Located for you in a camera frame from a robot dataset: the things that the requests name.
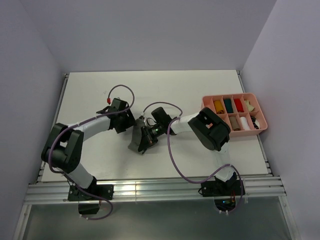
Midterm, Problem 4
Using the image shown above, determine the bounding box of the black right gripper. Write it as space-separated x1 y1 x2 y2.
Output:
139 123 165 152

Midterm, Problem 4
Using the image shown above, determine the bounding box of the grey striped sock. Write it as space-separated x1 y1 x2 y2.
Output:
128 118 146 154

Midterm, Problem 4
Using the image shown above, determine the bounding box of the mustard yellow striped sock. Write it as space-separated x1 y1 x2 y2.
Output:
213 100 225 115

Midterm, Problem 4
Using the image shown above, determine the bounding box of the dark green reindeer sock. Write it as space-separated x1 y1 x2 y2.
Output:
223 98 234 114

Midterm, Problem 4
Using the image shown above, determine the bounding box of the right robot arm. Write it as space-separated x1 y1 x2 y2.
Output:
128 107 237 195

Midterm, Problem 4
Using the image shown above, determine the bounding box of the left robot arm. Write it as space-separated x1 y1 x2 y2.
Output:
41 98 135 200

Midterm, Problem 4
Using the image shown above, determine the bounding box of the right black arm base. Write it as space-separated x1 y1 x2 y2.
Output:
198 178 246 215

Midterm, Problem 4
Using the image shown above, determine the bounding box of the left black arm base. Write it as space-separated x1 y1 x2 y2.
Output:
67 184 114 220

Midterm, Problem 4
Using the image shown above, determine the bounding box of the brown rolled sock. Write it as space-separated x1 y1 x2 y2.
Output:
229 116 241 131

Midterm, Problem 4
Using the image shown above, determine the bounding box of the red rolled sock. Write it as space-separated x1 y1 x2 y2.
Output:
234 98 245 113

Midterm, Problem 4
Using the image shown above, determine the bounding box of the pink divided organizer tray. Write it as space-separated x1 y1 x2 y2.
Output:
201 93 268 137

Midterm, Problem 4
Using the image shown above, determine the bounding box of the white rolled sock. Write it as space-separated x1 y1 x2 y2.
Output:
240 116 251 131

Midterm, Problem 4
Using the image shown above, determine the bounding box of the beige rolled sock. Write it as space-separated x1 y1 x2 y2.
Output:
244 100 255 112

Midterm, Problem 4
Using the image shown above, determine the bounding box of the black white striped sock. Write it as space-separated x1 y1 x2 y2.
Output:
250 116 261 130

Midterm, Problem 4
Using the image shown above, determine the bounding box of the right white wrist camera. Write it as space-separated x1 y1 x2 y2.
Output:
138 115 147 123

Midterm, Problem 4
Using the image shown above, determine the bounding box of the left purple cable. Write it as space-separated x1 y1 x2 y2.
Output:
48 85 136 221

